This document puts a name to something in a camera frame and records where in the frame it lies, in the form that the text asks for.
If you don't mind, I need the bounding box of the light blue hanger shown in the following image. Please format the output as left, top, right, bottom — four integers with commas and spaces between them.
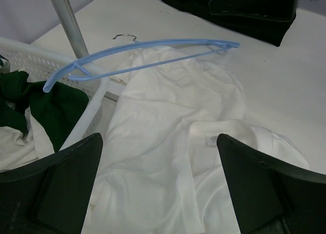
43, 39, 240, 93

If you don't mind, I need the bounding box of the green and white t shirt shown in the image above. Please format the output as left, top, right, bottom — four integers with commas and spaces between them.
1, 56, 89, 171

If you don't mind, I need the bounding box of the metal clothes rack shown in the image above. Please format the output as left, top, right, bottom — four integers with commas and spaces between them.
51, 0, 123, 102

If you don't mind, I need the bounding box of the white printed t shirt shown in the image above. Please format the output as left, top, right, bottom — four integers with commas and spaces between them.
82, 58, 309, 233

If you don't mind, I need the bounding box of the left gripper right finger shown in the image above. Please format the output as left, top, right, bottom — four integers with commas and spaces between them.
216, 134, 325, 233

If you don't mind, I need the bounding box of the black t shirt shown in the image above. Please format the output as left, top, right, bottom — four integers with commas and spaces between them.
161, 0, 298, 47

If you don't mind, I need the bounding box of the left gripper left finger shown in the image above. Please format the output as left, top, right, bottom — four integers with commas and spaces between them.
1, 133, 103, 233

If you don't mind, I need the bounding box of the white plastic basket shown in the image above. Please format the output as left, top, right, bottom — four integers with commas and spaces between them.
1, 37, 110, 149

